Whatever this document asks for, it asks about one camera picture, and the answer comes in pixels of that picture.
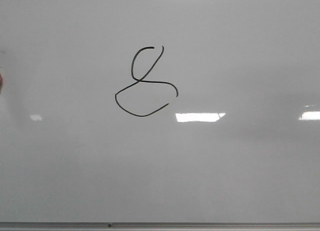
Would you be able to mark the white whiteboard with aluminium frame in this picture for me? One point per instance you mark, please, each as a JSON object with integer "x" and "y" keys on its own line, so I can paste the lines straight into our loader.
{"x": 160, "y": 111}

